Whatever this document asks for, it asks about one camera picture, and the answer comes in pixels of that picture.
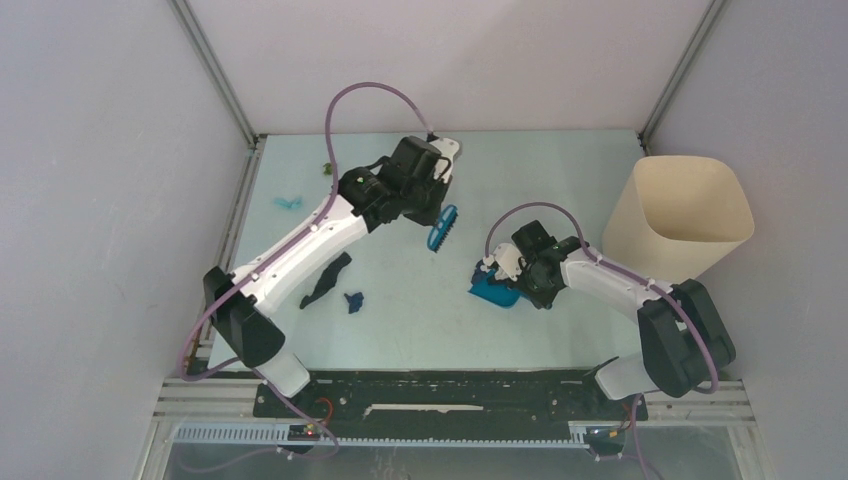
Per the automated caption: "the blue dustpan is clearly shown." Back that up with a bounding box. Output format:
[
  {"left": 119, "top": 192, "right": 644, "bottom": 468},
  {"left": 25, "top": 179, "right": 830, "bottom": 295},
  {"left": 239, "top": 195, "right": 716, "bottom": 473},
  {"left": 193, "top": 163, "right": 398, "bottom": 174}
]
[{"left": 468, "top": 274, "right": 522, "bottom": 308}]

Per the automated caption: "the blue hand brush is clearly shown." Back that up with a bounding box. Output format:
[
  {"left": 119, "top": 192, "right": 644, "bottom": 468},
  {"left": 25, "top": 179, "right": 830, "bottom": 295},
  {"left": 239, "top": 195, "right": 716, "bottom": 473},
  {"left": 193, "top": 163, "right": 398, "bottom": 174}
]
[{"left": 427, "top": 204, "right": 458, "bottom": 253}]

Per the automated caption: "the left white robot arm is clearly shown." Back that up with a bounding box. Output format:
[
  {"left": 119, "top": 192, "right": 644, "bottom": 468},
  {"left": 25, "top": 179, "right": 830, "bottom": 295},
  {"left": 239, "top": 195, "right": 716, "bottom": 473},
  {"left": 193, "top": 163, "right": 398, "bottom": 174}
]
[{"left": 203, "top": 135, "right": 462, "bottom": 417}]

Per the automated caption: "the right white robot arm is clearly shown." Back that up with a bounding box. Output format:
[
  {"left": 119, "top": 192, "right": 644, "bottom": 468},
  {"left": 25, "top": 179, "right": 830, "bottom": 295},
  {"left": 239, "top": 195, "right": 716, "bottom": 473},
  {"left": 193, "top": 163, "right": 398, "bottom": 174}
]
[{"left": 503, "top": 220, "right": 737, "bottom": 418}]

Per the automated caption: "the blue paper scrap near left arm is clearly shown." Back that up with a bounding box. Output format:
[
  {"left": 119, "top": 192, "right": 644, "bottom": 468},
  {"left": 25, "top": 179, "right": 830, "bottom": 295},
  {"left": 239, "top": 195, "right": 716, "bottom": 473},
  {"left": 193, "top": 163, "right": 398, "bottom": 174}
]
[{"left": 344, "top": 292, "right": 364, "bottom": 314}]

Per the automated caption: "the dark blue paper scrap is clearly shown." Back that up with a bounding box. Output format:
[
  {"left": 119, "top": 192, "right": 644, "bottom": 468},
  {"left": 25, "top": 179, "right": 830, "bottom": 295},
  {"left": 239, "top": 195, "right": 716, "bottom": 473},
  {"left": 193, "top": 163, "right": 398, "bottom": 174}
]
[{"left": 471, "top": 260, "right": 490, "bottom": 285}]

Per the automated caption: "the teal paper scrap left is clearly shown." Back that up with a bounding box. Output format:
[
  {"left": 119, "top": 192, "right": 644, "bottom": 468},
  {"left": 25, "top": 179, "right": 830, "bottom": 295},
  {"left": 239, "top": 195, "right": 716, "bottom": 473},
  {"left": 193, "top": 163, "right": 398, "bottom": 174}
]
[{"left": 272, "top": 196, "right": 303, "bottom": 211}]

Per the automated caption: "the cream waste bin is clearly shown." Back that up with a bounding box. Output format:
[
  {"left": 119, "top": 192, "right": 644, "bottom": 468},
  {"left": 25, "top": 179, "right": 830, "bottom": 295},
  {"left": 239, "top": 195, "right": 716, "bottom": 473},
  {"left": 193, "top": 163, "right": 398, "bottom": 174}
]
[{"left": 601, "top": 155, "right": 755, "bottom": 283}]

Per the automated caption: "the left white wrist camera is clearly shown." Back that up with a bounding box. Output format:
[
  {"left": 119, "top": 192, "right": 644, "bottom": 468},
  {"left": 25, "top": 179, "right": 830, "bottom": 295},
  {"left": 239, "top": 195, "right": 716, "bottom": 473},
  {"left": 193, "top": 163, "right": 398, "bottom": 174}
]
[{"left": 429, "top": 137, "right": 462, "bottom": 184}]

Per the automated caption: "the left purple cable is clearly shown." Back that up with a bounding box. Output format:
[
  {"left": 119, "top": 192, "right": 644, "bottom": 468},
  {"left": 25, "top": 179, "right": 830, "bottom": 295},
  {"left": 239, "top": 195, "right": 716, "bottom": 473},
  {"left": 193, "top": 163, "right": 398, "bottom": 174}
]
[{"left": 177, "top": 82, "right": 435, "bottom": 439}]

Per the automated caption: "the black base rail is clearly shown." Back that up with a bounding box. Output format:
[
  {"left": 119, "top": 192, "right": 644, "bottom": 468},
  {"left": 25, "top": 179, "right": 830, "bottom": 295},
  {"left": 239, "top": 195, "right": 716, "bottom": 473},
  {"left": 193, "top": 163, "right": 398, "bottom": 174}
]
[{"left": 291, "top": 369, "right": 648, "bottom": 442}]

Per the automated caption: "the right aluminium frame post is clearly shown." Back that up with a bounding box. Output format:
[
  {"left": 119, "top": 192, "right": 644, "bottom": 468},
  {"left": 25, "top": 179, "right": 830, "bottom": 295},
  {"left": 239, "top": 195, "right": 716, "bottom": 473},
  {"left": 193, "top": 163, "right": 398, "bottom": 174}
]
[{"left": 638, "top": 0, "right": 731, "bottom": 154}]

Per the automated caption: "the aluminium frame post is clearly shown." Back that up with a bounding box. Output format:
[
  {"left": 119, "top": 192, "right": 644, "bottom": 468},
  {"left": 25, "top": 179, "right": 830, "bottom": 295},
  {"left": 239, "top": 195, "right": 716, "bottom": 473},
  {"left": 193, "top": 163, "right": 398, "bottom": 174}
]
[
  {"left": 638, "top": 0, "right": 731, "bottom": 154},
  {"left": 168, "top": 0, "right": 259, "bottom": 149}
]

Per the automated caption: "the left aluminium frame post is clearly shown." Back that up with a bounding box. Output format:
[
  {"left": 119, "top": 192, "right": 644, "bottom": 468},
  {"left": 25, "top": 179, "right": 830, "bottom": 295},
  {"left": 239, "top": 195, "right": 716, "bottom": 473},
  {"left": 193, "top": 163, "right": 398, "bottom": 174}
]
[{"left": 168, "top": 0, "right": 259, "bottom": 149}]

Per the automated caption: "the white cable duct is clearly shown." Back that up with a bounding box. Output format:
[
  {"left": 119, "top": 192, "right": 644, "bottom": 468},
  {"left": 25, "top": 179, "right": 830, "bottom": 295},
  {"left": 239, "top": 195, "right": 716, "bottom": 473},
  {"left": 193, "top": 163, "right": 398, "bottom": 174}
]
[{"left": 172, "top": 423, "right": 627, "bottom": 452}]

